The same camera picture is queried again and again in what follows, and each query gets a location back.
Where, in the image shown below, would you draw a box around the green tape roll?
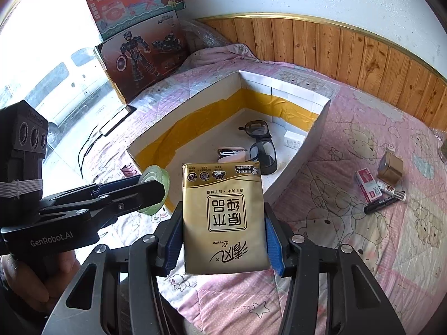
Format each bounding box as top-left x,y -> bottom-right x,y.
138,165 -> 170,216

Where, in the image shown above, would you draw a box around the gold tissue pack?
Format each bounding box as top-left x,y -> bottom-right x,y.
182,162 -> 270,275

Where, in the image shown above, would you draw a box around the left hand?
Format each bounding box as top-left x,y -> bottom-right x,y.
1,250 -> 80,314

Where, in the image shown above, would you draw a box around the smartphone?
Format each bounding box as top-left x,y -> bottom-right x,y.
99,105 -> 136,137

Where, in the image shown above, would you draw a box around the black marker pen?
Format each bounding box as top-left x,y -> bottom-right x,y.
363,197 -> 400,215

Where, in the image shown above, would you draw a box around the red white staples box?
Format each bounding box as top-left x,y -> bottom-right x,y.
355,168 -> 383,204

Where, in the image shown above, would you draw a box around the pink bear quilt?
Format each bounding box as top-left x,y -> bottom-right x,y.
83,44 -> 446,334

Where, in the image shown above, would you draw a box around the pink stapler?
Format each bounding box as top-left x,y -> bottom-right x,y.
217,147 -> 246,162

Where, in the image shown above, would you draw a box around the black safety glasses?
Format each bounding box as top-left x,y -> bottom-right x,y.
239,119 -> 277,176

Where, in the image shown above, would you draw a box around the white plug adapter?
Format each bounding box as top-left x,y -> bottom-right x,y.
283,130 -> 307,150

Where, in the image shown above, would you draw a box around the small white tube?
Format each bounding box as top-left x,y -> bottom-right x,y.
377,180 -> 407,202

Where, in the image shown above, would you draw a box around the robot toy box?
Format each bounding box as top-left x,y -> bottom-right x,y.
95,11 -> 189,104

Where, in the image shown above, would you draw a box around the white cardboard box yellow tape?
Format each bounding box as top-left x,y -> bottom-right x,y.
127,71 -> 330,211

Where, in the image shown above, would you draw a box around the bubble wrap bag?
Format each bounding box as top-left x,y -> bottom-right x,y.
180,20 -> 231,53

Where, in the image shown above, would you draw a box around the colourful toy box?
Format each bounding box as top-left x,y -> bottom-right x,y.
84,0 -> 187,41

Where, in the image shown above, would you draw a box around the wooden headboard panel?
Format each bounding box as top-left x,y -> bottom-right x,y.
201,13 -> 446,131

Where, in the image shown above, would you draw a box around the black cable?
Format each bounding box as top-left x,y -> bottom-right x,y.
77,125 -> 103,180

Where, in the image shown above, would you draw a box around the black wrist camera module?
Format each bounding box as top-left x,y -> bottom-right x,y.
1,100 -> 49,200

